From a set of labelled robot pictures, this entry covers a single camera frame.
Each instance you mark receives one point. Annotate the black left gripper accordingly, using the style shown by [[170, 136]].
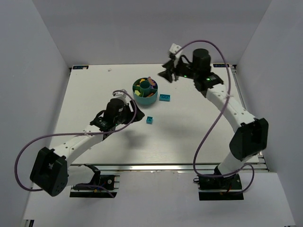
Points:
[[130, 113]]

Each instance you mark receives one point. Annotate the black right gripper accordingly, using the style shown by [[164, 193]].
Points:
[[172, 70]]

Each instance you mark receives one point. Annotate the small teal square lego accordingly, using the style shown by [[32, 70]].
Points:
[[149, 120]]

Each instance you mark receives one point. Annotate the light green small lego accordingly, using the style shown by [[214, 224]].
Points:
[[137, 92]]

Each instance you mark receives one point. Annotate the teal long lego brick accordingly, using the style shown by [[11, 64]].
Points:
[[164, 97]]

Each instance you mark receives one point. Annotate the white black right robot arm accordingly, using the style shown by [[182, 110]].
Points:
[[212, 87]]

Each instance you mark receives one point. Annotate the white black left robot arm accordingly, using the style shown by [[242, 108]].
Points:
[[53, 169]]

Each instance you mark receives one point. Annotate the teal round divided container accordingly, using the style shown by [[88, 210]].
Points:
[[145, 90]]

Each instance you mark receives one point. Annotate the right blue corner label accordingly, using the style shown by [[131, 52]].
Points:
[[220, 65]]

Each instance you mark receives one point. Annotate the blue corner label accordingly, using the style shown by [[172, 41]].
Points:
[[80, 67], [220, 65]]

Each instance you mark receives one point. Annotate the left blue corner label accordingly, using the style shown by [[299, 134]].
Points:
[[80, 67]]

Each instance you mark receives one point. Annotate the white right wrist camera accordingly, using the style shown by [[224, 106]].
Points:
[[175, 52]]

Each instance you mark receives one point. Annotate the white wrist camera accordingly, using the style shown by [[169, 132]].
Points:
[[175, 52], [120, 94]]

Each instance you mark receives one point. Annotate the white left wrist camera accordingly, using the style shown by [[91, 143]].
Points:
[[120, 94]]

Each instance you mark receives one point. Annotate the aluminium right table rail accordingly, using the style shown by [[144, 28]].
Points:
[[250, 133]]

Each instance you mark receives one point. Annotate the aluminium table rail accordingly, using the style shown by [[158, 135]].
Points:
[[166, 167], [250, 133]]

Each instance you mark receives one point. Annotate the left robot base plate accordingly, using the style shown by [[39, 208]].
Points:
[[106, 188]]

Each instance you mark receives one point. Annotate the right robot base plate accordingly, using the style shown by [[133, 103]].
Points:
[[219, 189]]

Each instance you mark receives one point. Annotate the aluminium front table rail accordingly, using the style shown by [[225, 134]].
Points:
[[166, 167]]

